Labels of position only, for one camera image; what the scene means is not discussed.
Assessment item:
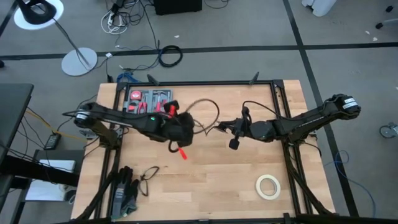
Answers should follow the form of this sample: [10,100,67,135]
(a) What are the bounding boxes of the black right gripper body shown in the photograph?
[232,117,253,140]

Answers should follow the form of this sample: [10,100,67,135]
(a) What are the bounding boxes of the small hammer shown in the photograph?
[152,90,169,103]

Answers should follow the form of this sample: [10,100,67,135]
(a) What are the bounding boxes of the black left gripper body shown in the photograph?
[155,113,184,144]

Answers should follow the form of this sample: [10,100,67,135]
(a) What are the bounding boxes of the red handled pliers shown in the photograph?
[137,94,149,114]

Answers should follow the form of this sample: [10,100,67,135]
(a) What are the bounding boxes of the white floor object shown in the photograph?
[300,0,338,17]

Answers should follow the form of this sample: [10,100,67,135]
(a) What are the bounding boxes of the safety glasses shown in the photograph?
[138,166,160,197]

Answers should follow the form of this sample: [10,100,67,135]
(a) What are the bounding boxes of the black angled bracket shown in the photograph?
[248,71,260,86]
[146,73,160,86]

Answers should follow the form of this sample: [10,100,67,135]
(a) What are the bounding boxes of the blue cable bundle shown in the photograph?
[116,71,135,83]

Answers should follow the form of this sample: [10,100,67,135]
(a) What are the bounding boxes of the ring light floor stand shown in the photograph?
[13,0,98,77]

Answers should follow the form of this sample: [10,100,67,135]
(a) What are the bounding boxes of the white power strip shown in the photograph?
[100,9,129,35]

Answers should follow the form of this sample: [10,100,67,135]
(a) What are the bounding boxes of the black floor cable tangle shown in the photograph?
[104,0,164,74]

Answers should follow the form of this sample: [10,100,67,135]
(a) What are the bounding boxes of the grey caster wheel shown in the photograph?
[379,121,398,139]

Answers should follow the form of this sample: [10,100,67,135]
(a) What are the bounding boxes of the grey white computer case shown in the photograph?
[24,149,86,203]

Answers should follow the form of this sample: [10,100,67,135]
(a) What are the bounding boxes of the silver mounting plate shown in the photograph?
[78,129,98,140]

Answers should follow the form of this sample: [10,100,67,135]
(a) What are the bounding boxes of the white tape roll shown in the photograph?
[255,174,282,201]

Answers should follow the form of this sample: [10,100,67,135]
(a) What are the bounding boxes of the white base office chair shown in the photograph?
[374,4,398,30]

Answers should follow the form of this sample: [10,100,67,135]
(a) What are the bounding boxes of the black grey work glove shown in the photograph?
[123,179,140,215]
[111,166,134,220]

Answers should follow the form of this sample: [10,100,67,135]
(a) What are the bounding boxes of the grey tool tray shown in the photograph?
[123,89,174,114]

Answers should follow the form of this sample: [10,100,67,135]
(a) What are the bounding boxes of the yellow floor cable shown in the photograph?
[24,108,88,143]

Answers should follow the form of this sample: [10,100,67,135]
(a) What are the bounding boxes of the long blue floor cable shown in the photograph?
[322,149,377,218]

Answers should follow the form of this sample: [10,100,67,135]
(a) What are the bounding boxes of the black floor box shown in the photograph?
[153,0,203,16]

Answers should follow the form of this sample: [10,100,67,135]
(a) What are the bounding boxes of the black desk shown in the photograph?
[0,83,80,224]

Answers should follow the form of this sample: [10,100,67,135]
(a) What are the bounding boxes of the coiled black floor cable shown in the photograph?
[158,44,184,68]

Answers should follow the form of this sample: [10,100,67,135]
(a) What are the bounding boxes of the black aluminium table frame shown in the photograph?
[73,79,340,224]

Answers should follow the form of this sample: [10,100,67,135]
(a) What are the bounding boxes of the black power adapter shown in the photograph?
[44,133,62,151]

